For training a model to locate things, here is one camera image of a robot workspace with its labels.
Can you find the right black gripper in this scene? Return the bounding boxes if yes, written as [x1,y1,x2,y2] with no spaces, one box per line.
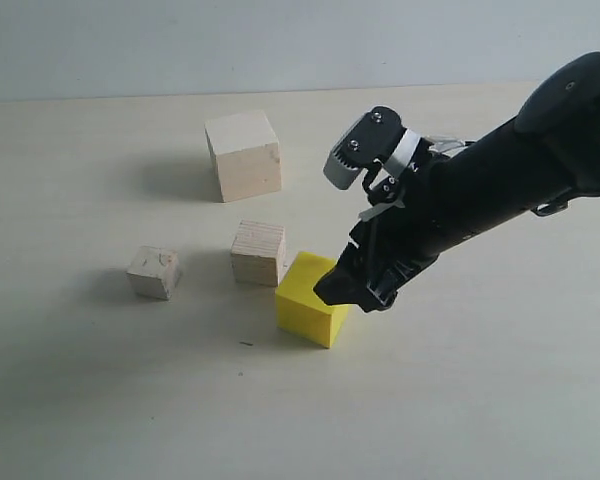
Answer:
[313,139,535,313]

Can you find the yellow cube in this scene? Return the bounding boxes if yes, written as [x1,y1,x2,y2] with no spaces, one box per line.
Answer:
[275,251,350,349]

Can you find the medium striped wooden cube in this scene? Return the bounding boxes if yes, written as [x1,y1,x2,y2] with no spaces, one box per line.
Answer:
[230,219,286,287]

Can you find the large pale wooden cube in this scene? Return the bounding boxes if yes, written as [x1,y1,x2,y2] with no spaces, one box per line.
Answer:
[204,110,282,203]

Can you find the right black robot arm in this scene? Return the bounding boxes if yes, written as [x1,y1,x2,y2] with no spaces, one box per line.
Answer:
[313,51,600,312]

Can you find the small pale wooden cube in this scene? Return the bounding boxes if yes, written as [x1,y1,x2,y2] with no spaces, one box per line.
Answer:
[126,246,182,301]

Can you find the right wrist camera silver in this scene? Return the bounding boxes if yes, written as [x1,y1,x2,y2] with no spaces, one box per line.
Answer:
[323,106,406,192]

